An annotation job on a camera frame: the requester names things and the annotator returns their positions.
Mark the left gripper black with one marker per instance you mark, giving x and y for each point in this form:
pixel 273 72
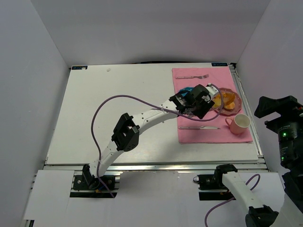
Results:
pixel 204 109

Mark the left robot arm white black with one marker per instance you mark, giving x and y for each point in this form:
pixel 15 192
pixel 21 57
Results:
pixel 128 129

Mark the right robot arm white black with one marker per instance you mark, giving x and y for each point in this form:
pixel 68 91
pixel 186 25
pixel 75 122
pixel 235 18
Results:
pixel 288 161

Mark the round bread bun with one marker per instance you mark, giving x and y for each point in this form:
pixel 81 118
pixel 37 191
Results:
pixel 217 102

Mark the glazed orange bread right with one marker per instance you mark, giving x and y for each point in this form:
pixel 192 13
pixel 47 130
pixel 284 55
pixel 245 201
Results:
pixel 228 98

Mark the orange bread bottom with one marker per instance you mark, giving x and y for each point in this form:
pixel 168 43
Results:
pixel 230 106

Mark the blue dotted plate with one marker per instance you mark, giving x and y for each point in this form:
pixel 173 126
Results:
pixel 185 89

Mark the pink plate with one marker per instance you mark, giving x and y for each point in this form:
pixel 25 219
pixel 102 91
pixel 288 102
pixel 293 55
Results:
pixel 237 101

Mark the blue label right corner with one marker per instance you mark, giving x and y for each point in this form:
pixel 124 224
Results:
pixel 219 64

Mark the blue label corner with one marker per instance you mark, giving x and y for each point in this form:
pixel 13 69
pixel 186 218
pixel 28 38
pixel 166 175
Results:
pixel 79 67
pixel 219 64

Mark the pink mug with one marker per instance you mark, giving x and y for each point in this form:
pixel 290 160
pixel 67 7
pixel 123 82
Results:
pixel 238 124

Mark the blue label left corner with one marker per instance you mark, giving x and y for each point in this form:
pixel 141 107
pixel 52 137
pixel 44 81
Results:
pixel 79 67

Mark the knife with pale handle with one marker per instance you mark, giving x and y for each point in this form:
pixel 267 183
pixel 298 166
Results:
pixel 198 128

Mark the fork with pale handle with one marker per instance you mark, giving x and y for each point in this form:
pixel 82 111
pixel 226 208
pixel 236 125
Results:
pixel 193 77

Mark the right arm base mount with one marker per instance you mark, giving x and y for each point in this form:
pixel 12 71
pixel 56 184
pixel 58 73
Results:
pixel 209 183

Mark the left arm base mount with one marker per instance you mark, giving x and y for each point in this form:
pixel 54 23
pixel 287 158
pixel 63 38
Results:
pixel 80 183

